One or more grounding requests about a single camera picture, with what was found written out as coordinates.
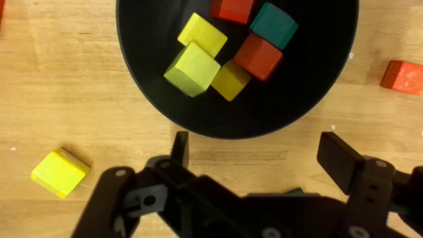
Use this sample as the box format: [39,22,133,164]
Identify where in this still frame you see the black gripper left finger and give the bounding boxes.
[131,131,238,238]

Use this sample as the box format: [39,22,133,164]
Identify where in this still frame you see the red arch block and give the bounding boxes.
[209,0,255,25]

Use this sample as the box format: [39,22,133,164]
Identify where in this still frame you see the black bowl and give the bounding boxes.
[116,0,359,139]

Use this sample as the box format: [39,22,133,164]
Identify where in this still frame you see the pale yellow block in bowl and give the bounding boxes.
[177,13,227,57]

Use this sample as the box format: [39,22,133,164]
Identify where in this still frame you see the red cube block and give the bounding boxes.
[381,61,423,95]

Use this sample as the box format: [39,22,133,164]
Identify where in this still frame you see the lime yellow block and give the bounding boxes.
[164,42,221,98]

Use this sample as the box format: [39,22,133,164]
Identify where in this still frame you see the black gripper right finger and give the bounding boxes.
[317,132,423,238]

